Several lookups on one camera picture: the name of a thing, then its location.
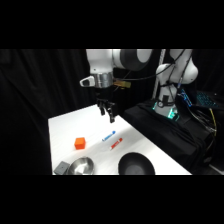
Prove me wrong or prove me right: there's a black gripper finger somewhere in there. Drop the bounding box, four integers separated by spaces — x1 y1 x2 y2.
108 108 116 124
98 104 107 116

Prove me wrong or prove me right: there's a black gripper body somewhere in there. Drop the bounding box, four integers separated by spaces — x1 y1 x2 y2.
95 87 117 112

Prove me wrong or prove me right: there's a blue pen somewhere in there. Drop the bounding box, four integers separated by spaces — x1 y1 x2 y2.
101 130 117 142

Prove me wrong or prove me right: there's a red pen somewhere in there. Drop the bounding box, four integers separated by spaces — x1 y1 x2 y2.
109 137 124 151

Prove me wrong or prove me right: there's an orange cube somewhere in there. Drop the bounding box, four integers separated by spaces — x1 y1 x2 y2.
74 136 87 150

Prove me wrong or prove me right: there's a black bowl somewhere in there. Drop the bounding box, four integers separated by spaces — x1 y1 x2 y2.
117 152 156 176

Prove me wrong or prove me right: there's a white pole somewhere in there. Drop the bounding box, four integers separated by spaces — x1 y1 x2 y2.
152 49 167 100

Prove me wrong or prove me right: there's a silver metal bowl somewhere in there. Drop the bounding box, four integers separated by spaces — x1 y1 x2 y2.
67 156 96 176

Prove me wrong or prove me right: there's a black robot stand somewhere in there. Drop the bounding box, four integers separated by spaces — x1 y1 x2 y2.
120 99 214 174

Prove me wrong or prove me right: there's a black curtain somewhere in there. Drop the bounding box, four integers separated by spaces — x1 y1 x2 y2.
0 49 224 176

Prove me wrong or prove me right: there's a grey square block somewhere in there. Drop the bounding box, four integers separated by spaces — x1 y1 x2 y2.
53 161 71 176

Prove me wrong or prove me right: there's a yellow cable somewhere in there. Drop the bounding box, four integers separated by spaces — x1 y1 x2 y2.
209 108 218 138

